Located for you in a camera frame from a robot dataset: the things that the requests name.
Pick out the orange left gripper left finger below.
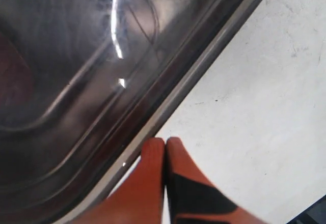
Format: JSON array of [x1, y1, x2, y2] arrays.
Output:
[[72, 137, 165, 223]]

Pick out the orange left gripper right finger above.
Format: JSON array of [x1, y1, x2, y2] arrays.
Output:
[[165, 136, 282, 224]]

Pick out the steel two-compartment lunch box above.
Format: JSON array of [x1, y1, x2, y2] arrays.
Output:
[[59, 0, 262, 223]]

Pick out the dark transparent lunch box lid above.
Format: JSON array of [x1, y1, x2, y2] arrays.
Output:
[[0, 0, 267, 224]]

